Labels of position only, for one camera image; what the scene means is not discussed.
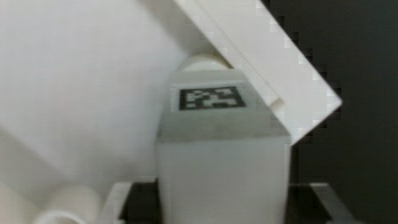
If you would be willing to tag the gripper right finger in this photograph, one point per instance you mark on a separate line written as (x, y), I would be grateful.
(317, 207)

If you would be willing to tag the white square tabletop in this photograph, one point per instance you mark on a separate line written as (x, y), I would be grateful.
(89, 54)

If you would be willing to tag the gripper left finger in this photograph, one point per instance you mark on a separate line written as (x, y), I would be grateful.
(130, 204)

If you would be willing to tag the white leg with tag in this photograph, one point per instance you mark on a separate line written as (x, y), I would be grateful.
(222, 149)

